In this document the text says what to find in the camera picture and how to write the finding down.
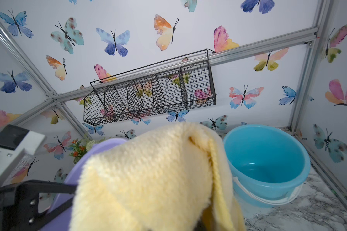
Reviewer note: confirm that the black wire wall basket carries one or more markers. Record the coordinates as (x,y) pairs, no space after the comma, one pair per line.
(184,86)

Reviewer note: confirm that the potted flower plant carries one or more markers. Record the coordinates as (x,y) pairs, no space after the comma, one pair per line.
(79,148)

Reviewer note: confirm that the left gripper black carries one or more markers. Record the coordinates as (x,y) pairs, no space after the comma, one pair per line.
(19,204)

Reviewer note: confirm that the teal plastic bucket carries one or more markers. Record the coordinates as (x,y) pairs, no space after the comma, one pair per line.
(268,165)

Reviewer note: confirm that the yellow microfiber cloth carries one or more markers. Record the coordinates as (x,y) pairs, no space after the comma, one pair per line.
(167,179)

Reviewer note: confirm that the purple plastic bucket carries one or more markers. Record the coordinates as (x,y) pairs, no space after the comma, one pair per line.
(62,221)

